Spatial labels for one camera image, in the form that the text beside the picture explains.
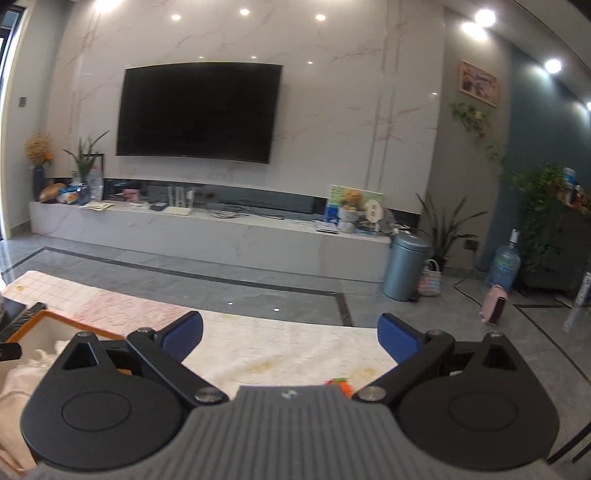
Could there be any green picture board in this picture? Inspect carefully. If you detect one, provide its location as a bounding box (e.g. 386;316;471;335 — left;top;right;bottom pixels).
325;185;385;232

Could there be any green potted plant in vase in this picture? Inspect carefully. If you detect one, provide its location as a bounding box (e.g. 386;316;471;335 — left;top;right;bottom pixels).
62;130;111;206

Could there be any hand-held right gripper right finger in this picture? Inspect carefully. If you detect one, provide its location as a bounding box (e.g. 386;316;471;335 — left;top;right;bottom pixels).
352;312;532;404

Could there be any long-leaf floor plant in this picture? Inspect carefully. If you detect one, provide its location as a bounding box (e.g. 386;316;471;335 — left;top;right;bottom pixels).
416;191;488;271

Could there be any hanging vine plant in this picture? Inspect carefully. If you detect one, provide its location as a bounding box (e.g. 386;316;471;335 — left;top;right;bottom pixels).
450;102;507;169

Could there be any black wall television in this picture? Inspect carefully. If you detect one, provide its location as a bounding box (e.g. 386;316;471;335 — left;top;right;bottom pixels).
115;62;284;165

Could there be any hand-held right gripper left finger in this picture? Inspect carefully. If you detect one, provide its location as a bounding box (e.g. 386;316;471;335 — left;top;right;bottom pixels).
55;310;230;408

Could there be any dried yellow flowers dark vase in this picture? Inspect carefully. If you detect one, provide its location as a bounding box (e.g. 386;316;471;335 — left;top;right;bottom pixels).
24;134;54;202

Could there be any white fluffy cloth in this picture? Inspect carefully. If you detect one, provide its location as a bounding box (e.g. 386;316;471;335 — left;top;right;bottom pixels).
23;339;70;370

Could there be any white router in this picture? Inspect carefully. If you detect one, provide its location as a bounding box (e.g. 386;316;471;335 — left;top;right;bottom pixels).
165;185;196;217

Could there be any pastel woven basket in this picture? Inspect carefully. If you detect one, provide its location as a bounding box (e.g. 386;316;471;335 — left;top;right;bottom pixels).
418;259;443;297

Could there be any orange carrot toy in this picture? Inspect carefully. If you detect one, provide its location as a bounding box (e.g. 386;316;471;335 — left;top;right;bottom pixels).
324;377;353;398

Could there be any pink space heater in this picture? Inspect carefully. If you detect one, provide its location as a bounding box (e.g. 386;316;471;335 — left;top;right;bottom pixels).
478;285;509;326

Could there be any framed wall picture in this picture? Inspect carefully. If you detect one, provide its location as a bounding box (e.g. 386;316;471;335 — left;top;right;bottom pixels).
458;60;501;108

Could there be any marble television console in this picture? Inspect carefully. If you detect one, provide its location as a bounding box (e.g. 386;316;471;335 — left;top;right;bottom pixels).
28;178;393;282

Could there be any dark grey cabinet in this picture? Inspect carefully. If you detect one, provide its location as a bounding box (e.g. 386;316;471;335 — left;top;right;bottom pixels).
522;203;591;294

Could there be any black floor power cable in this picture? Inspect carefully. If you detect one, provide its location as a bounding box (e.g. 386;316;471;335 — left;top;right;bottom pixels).
454;281;486;306

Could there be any black remote control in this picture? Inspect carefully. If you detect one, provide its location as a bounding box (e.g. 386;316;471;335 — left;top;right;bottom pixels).
0;302;49;343

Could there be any white upright panel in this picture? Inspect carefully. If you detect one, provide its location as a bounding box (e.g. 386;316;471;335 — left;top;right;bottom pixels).
561;271;591;334

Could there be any bushy green potted plant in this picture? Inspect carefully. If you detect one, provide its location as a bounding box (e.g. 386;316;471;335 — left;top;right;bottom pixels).
512;162;569;273

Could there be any blue water jug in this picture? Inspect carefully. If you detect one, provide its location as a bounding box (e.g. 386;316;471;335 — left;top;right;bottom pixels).
488;228;522;292

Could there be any pale pink cloth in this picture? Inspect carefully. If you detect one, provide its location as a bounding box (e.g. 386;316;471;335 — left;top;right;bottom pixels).
0;364;57;474

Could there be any grey metal trash can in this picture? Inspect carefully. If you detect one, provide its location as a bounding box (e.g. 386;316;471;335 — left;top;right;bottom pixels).
382;232;433;302

